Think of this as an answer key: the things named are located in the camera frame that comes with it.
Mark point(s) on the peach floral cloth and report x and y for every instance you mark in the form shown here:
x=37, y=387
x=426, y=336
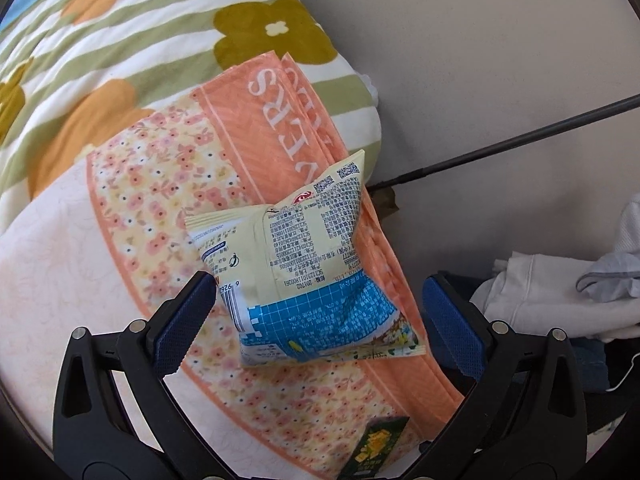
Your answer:
x=165, y=195

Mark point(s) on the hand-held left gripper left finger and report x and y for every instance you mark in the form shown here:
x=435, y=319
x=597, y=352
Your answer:
x=180, y=325

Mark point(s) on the grey cloth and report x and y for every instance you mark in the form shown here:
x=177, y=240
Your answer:
x=610, y=267

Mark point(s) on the pale yellow blue snack packet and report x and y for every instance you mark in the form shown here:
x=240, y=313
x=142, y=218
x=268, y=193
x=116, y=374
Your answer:
x=310, y=240

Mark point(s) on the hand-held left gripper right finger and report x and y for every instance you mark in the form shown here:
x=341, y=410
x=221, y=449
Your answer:
x=452, y=325

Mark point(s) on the black rod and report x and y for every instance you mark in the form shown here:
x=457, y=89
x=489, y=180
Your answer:
x=500, y=147

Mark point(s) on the flower-striped pillow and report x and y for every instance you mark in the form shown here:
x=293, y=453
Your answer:
x=150, y=25

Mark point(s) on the dark blue cloth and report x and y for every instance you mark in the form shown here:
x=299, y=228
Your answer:
x=590, y=365

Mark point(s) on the dark green snack packet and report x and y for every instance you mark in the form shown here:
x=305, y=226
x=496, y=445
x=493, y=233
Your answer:
x=372, y=450

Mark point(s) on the white garment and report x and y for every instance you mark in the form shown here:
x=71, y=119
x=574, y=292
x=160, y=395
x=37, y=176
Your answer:
x=530, y=300

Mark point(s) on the white mesh cloth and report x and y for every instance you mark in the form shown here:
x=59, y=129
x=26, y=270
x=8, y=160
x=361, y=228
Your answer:
x=630, y=230

